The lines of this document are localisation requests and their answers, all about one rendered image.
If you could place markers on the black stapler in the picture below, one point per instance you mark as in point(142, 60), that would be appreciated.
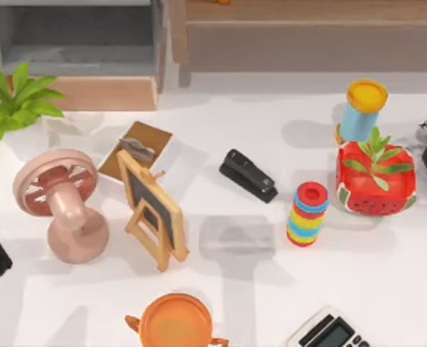
point(247, 175)

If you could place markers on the wooden framed blackboard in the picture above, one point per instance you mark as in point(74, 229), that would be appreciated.
point(151, 207)

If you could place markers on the brown clipboard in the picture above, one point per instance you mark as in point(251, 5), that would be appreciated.
point(141, 144)

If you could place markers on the stack of coloured rings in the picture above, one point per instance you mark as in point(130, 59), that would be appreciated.
point(307, 215)

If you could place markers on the pale wooden drawer front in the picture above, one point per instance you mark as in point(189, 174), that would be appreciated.
point(101, 92)

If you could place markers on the orange trophy cup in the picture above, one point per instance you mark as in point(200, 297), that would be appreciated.
point(177, 321)

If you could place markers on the pink desk fan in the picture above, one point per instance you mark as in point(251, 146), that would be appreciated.
point(59, 206)

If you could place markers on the blue cup with yellow lid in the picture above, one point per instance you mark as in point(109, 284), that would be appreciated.
point(361, 115)

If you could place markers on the red watermelon plant pot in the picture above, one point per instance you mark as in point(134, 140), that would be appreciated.
point(375, 180)

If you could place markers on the wooden open shelf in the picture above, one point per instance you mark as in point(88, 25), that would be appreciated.
point(307, 36)

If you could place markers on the white calculator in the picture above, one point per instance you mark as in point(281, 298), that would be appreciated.
point(328, 330)

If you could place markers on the green leafy plant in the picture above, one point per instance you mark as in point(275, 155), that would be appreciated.
point(11, 105)

